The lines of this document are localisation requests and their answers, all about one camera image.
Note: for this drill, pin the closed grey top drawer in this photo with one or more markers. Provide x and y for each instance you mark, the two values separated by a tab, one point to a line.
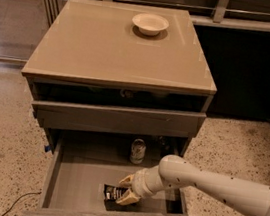
110	119

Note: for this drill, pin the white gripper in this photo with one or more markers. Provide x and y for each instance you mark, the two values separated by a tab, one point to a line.
138	183

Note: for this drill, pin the grey drawer cabinet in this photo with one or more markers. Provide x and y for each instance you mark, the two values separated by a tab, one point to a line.
94	55

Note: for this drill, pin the black rxbar chocolate wrapper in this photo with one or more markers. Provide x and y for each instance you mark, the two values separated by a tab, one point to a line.
113	193

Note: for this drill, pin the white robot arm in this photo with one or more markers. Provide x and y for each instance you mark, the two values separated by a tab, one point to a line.
173	172

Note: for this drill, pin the white can in drawer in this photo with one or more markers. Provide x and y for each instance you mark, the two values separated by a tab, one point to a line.
138	150

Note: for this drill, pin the open grey middle drawer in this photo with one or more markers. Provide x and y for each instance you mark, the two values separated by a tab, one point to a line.
83	163

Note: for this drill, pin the white ceramic bowl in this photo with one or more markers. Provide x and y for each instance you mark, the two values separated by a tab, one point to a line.
150	24

